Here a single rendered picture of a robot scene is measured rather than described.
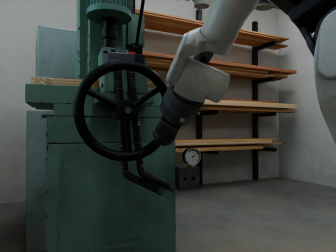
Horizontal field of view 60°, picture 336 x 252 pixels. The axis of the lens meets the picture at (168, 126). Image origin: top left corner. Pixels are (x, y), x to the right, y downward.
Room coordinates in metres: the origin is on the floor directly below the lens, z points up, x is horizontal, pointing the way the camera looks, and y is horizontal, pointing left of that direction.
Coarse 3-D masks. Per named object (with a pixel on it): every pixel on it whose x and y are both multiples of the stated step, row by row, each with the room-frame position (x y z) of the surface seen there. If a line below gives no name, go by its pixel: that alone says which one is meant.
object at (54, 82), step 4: (52, 80) 1.07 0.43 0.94; (56, 80) 1.08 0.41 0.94; (60, 80) 1.08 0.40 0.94; (64, 80) 1.09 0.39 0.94; (68, 80) 1.09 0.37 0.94; (56, 84) 1.08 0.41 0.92; (60, 84) 1.08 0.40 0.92; (64, 84) 1.09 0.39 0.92; (68, 84) 1.09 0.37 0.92; (72, 84) 1.10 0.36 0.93; (76, 84) 1.10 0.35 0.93
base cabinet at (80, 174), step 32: (64, 160) 0.94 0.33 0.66; (96, 160) 0.98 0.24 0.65; (160, 160) 1.05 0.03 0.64; (64, 192) 0.94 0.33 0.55; (96, 192) 0.97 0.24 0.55; (128, 192) 1.01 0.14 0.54; (64, 224) 0.94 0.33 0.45; (96, 224) 0.97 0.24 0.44; (128, 224) 1.01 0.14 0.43; (160, 224) 1.05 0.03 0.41
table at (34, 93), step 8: (32, 88) 0.91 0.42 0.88; (40, 88) 0.92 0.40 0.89; (48, 88) 0.93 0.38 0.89; (56, 88) 0.93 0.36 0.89; (64, 88) 0.94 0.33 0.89; (72, 88) 0.95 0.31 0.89; (96, 88) 0.98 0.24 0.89; (32, 96) 0.91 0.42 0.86; (40, 96) 0.92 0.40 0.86; (48, 96) 0.93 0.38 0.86; (56, 96) 0.93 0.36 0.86; (64, 96) 0.94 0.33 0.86; (72, 96) 0.95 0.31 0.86; (88, 96) 0.97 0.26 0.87; (104, 96) 0.89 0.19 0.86; (112, 96) 0.90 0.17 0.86; (128, 96) 0.92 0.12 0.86; (152, 96) 0.94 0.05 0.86; (160, 96) 1.05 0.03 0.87; (32, 104) 0.98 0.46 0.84; (40, 104) 0.98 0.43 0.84; (48, 104) 0.98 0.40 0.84; (104, 104) 0.99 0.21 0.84; (144, 104) 0.98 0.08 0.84; (152, 104) 1.04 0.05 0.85
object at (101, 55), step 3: (102, 48) 1.10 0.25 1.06; (105, 48) 1.10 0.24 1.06; (108, 48) 1.10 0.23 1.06; (111, 48) 1.11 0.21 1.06; (114, 48) 1.11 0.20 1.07; (117, 48) 1.11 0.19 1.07; (102, 51) 1.10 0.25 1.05; (117, 51) 1.11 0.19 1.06; (99, 54) 1.16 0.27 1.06; (102, 54) 1.10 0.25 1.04; (105, 54) 1.10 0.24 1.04; (99, 57) 1.16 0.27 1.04; (102, 57) 1.10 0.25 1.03; (99, 60) 1.16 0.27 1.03; (102, 60) 1.10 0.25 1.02; (99, 63) 1.16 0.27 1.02; (102, 63) 1.10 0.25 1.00
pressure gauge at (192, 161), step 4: (188, 148) 1.03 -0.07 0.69; (192, 148) 1.02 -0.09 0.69; (184, 152) 1.03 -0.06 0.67; (188, 152) 1.02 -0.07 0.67; (192, 152) 1.03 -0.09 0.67; (196, 152) 1.03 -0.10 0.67; (184, 156) 1.01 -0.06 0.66; (188, 156) 1.02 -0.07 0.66; (196, 156) 1.03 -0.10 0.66; (200, 156) 1.03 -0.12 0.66; (184, 160) 1.02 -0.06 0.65; (188, 160) 1.02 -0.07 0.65; (192, 160) 1.03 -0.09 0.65; (196, 160) 1.03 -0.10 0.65; (188, 164) 1.04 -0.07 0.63; (192, 164) 1.02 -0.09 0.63; (188, 168) 1.04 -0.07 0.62
